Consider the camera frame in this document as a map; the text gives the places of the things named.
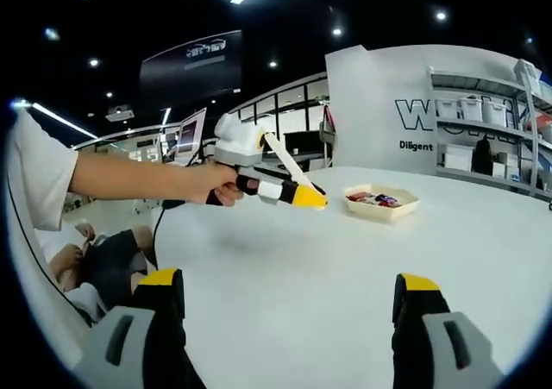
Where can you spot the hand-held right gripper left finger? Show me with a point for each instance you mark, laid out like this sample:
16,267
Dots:
129,346

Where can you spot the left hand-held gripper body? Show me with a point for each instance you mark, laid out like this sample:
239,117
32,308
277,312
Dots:
237,141

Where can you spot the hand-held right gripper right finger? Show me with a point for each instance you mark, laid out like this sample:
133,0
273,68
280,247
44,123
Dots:
431,341

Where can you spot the cream food tongs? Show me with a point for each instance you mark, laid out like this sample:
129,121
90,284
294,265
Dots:
289,160

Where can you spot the pile of snack packets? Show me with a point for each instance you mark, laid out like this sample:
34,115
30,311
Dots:
366,198

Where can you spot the cream hexagonal container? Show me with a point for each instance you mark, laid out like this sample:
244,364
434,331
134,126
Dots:
388,212

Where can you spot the person's left hand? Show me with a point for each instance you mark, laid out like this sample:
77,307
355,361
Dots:
211,184

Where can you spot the pink-framed screen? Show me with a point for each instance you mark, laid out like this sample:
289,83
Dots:
192,132

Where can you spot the black monitor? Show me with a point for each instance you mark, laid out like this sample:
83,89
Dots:
302,141

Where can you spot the pink white hanging item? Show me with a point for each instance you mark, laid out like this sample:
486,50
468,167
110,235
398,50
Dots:
328,126

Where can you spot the dark hanging ceiling sign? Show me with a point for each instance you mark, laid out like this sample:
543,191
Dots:
190,74

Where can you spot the white lettered partition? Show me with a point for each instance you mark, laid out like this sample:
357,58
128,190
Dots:
366,117

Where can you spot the person's legs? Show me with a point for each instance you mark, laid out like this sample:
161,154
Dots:
112,259

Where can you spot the ceiling air conditioner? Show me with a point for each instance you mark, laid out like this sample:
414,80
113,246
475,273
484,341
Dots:
120,114

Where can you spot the white cardboard box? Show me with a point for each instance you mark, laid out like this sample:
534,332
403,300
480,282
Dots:
457,156

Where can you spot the black bag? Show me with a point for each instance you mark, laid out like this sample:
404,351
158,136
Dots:
482,158

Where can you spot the grey metal shelf rack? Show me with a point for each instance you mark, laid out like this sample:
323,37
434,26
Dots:
474,129

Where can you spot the row of white storage bins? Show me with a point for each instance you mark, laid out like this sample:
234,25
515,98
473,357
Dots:
493,111

